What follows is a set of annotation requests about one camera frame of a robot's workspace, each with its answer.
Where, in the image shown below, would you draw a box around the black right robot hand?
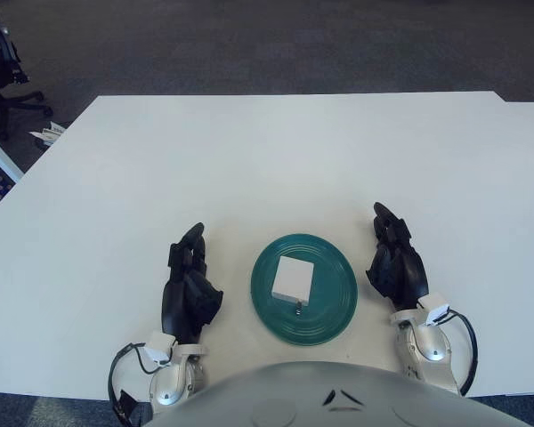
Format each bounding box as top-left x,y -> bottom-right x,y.
365,202 -> 430,311

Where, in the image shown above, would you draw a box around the black office chair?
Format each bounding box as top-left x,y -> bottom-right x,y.
0,0 -> 53,141

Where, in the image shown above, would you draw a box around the green ribbed round plate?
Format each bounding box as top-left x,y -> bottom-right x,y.
251,232 -> 360,348

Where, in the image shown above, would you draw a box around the white charger block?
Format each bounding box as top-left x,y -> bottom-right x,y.
271,254 -> 315,315

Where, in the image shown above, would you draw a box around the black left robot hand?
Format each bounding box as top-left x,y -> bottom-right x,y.
161,222 -> 224,346

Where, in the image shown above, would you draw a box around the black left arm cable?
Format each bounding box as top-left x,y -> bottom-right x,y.
109,342 -> 171,422

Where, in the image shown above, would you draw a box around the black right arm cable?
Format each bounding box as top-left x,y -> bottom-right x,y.
443,309 -> 479,392

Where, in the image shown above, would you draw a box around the white furniture frame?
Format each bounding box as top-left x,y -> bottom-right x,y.
0,126 -> 24,183

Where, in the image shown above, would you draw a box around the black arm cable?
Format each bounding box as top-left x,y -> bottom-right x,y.
443,309 -> 479,392
109,342 -> 171,422

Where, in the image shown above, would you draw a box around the grey robot torso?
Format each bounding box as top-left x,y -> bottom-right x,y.
142,360 -> 534,427

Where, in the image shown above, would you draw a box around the white paper scraps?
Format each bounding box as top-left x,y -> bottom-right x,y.
28,123 -> 67,146

